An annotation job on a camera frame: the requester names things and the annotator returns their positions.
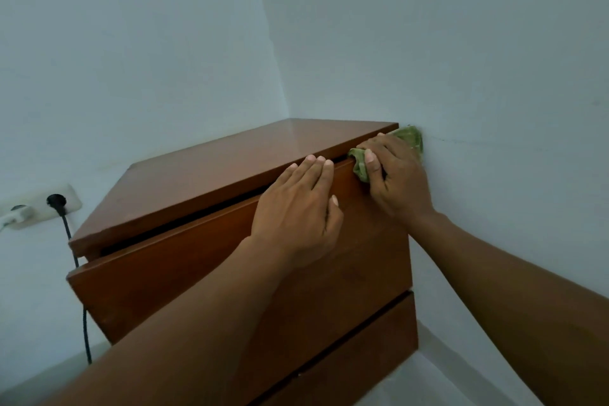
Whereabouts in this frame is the person's right hand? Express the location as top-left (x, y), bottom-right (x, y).
top-left (357, 132), bottom-right (436, 226)

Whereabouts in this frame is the person's left hand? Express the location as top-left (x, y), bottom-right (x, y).
top-left (249, 155), bottom-right (344, 271)

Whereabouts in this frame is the green striped cleaning cloth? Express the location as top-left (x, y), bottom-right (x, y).
top-left (347, 125), bottom-right (424, 184)

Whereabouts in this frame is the person's right forearm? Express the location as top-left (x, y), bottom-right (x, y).
top-left (409, 213), bottom-right (609, 406)

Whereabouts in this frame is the brown wooden drawer cabinet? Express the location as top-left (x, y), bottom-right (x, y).
top-left (66, 117), bottom-right (419, 406)

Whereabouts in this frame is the brown wooden drawer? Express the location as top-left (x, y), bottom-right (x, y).
top-left (228, 291), bottom-right (419, 406)

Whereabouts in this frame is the white charger adapter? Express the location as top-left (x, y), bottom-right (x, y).
top-left (0, 204), bottom-right (35, 230)

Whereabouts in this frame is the white wall socket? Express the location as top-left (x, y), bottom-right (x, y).
top-left (0, 184), bottom-right (82, 230)

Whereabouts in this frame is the black power cable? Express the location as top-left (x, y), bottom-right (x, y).
top-left (46, 193), bottom-right (93, 365)

